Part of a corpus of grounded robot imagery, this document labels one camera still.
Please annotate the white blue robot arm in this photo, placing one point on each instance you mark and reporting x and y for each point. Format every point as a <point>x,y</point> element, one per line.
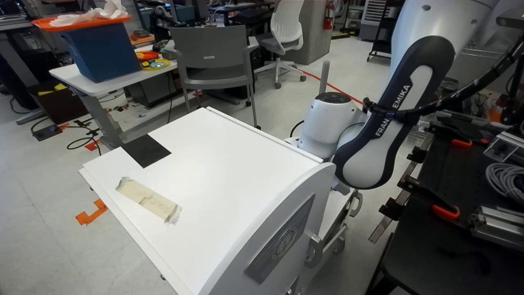
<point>362,143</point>

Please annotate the grey office chair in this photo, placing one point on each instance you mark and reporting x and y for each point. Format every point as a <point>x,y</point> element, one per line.
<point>213,58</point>

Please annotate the beige tape strip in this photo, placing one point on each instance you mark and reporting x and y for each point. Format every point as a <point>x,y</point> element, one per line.
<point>149,199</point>

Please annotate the white mesh office chair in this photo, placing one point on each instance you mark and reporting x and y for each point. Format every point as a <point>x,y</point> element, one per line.
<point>285,35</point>

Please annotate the red fire extinguisher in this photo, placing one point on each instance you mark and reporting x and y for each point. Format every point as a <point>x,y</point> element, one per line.
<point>327,15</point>

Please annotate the white side table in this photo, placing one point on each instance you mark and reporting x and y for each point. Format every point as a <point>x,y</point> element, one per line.
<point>90,92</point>

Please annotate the black orange clamp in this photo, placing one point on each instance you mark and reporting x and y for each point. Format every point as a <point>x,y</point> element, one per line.
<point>438,207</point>

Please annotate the blue storage bin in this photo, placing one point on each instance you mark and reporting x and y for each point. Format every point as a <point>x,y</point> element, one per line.
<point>98,48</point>

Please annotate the orange floor tape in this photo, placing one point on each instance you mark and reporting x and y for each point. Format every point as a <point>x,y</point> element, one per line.
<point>85,218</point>

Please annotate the black pegboard table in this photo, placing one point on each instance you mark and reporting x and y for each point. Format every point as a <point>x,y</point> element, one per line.
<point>432,249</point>

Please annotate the white cart enclosure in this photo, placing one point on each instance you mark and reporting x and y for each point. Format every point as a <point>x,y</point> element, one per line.
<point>258,217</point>

